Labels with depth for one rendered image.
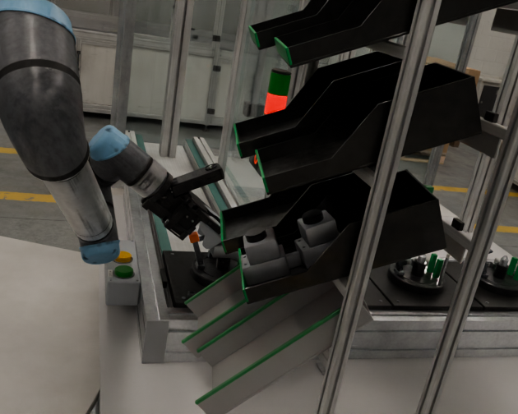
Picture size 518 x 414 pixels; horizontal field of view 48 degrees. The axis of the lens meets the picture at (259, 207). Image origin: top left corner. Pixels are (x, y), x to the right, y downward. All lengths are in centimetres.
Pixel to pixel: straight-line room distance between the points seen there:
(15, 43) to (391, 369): 98
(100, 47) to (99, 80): 34
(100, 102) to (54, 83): 563
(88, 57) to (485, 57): 705
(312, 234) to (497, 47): 1044
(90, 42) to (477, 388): 551
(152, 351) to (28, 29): 65
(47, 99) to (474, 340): 109
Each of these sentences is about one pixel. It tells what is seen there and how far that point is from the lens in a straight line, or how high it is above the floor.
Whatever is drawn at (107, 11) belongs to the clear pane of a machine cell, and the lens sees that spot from 634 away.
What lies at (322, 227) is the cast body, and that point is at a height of 129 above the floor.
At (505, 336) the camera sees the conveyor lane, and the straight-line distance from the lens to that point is 154.
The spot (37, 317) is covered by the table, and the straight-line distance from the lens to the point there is 135.
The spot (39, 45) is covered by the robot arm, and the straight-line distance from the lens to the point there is 88.
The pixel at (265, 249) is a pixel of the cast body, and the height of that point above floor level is 125.
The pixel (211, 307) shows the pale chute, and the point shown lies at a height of 101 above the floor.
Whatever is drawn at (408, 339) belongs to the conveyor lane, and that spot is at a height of 91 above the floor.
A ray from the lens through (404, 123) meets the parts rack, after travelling 71.
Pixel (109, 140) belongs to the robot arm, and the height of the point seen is 127.
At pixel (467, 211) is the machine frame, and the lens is 232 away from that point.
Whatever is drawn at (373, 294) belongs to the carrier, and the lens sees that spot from 140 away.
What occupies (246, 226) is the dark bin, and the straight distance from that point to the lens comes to 100.
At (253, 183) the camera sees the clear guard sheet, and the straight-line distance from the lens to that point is 165.
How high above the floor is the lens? 159
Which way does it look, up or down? 20 degrees down
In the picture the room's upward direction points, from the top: 10 degrees clockwise
